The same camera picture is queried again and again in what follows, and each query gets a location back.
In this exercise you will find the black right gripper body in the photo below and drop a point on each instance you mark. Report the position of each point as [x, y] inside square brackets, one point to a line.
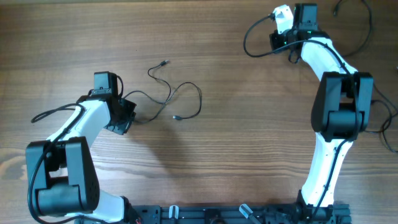
[278, 40]

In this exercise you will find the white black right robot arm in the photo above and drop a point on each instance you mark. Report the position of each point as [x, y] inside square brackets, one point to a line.
[341, 107]

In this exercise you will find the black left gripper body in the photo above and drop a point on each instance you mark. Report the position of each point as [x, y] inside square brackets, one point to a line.
[122, 122]

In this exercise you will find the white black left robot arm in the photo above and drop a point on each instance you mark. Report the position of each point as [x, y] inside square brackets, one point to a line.
[62, 180]

